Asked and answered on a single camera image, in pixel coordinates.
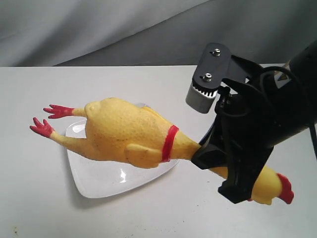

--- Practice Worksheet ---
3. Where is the white square plate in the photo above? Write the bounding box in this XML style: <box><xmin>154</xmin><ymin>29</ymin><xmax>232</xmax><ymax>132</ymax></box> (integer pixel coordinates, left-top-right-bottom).
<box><xmin>64</xmin><ymin>103</ymin><xmax>180</xmax><ymax>199</ymax></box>

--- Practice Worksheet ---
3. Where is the yellow rubber chicken toy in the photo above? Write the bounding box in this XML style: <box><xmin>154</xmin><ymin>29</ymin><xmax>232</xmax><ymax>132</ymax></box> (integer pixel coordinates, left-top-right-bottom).
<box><xmin>29</xmin><ymin>97</ymin><xmax>295</xmax><ymax>206</ymax></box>

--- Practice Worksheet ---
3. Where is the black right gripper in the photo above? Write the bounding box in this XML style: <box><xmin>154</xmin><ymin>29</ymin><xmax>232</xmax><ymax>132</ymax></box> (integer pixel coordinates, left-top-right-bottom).
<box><xmin>191</xmin><ymin>56</ymin><xmax>273</xmax><ymax>204</ymax></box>

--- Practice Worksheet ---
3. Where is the grey backdrop cloth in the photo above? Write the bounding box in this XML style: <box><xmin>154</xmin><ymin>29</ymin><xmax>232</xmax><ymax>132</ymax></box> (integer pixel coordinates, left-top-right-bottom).
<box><xmin>0</xmin><ymin>0</ymin><xmax>317</xmax><ymax>66</ymax></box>

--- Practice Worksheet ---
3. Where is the black right camera cable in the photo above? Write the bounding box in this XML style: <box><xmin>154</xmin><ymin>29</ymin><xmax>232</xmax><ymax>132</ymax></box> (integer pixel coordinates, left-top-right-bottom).
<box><xmin>217</xmin><ymin>66</ymin><xmax>317</xmax><ymax>159</ymax></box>

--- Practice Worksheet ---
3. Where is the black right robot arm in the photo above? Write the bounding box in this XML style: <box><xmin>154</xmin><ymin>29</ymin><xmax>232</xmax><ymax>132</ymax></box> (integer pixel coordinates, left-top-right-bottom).
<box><xmin>186</xmin><ymin>43</ymin><xmax>317</xmax><ymax>205</ymax></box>

